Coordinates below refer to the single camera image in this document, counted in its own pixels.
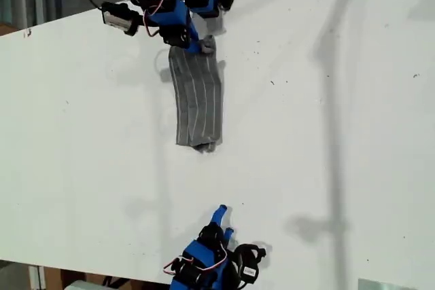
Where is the grey white-striped square towel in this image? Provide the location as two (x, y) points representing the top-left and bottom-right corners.
(167, 35), (226, 153)

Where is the white container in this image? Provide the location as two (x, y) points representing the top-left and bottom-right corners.
(64, 279), (107, 290)

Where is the brown cardboard box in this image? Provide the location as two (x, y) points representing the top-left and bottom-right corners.
(43, 267), (143, 290)

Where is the white table leg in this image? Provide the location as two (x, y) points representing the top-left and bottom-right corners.
(29, 265), (47, 290)

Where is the black camera stalk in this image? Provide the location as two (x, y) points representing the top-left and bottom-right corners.
(134, 11), (160, 33)

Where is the black camera box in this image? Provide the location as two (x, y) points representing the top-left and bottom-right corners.
(101, 1), (141, 37)
(234, 243), (266, 285)

